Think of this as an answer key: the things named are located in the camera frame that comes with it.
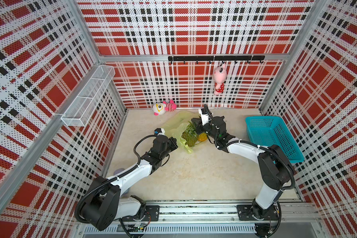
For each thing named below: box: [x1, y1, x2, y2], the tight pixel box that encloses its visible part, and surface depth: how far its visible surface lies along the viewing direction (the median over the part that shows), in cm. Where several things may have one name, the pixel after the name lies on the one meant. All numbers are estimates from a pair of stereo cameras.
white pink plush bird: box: [152, 99, 178, 117], surface depth 117 cm
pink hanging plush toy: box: [212, 62, 227, 96], surface depth 95 cm
